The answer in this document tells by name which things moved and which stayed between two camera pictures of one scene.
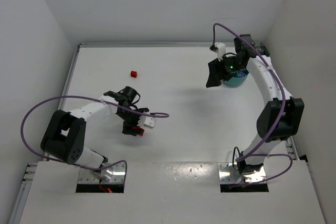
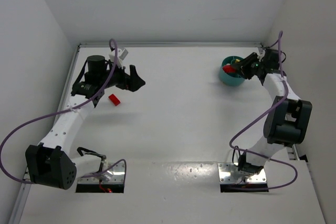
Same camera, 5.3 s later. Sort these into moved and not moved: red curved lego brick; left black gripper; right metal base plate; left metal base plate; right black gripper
Moved: red curved lego brick; left black gripper; right black gripper
Not moved: right metal base plate; left metal base plate
